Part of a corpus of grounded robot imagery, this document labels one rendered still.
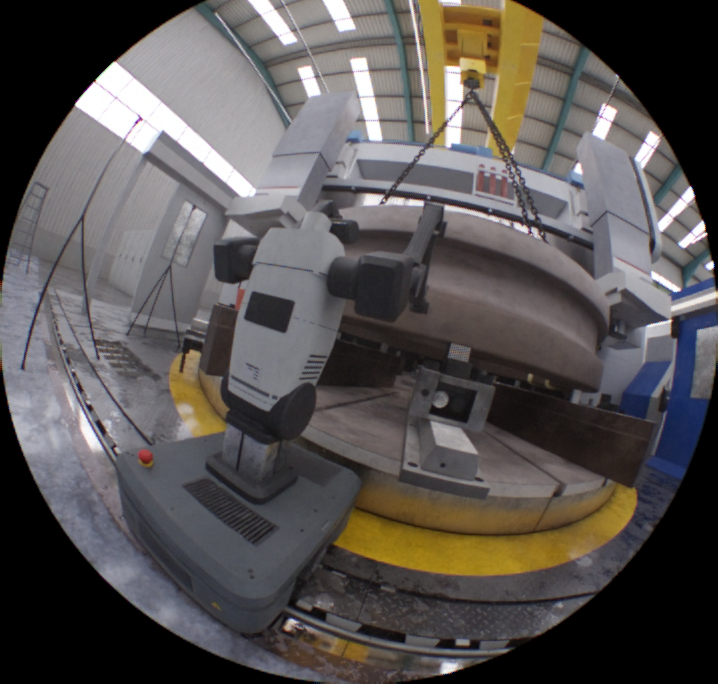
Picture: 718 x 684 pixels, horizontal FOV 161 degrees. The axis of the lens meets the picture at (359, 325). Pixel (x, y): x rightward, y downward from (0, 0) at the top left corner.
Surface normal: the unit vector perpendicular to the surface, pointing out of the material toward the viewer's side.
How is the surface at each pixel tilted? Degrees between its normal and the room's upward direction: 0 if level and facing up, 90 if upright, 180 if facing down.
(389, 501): 90
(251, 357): 90
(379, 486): 90
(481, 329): 90
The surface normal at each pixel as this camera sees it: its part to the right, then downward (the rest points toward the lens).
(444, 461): -0.21, -0.13
